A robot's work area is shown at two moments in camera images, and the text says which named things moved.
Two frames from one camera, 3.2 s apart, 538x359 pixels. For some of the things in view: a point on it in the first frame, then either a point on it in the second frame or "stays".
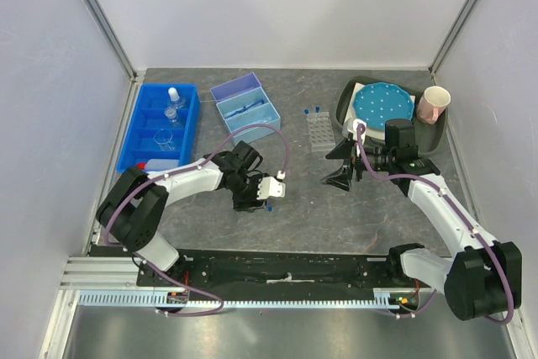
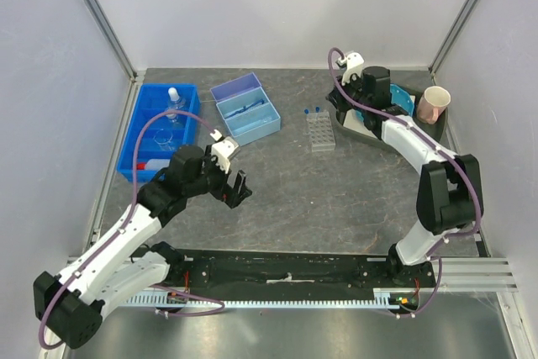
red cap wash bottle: x=155 y=165 stays
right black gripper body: x=378 y=158 -> x=355 y=88
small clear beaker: x=162 y=137 stays
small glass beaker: x=171 y=113 stays
